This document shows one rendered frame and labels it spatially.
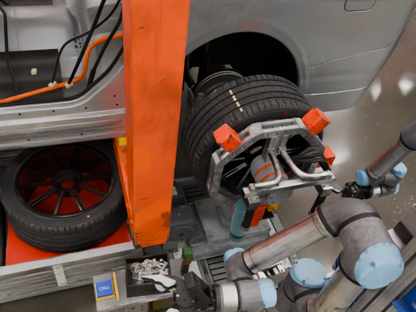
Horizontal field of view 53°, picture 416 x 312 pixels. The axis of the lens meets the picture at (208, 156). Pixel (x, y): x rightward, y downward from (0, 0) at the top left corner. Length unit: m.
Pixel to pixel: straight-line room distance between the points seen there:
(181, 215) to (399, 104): 2.65
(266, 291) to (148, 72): 0.70
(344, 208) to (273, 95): 0.83
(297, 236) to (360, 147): 2.49
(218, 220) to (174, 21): 1.54
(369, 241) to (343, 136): 2.61
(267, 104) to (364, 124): 2.17
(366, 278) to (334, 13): 1.37
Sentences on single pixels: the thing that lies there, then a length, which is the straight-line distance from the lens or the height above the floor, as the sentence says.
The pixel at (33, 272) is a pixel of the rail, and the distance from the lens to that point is 2.21.
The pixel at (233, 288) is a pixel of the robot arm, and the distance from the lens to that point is 1.14.
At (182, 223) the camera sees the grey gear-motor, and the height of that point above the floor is 0.40.
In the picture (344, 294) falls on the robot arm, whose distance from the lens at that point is 1.23.
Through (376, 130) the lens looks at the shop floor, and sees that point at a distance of 3.86.
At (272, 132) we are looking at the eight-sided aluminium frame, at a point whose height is 1.11.
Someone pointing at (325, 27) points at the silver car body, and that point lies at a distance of 2.14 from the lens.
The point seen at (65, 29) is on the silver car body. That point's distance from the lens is 2.69.
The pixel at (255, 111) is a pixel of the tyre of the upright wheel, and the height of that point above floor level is 1.16.
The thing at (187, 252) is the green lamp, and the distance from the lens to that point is 1.85.
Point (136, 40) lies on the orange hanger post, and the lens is 1.20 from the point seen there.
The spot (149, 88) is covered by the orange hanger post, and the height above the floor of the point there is 1.46.
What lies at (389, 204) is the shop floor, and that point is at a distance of 3.30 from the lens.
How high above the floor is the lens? 2.26
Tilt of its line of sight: 46 degrees down
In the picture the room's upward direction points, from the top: 10 degrees clockwise
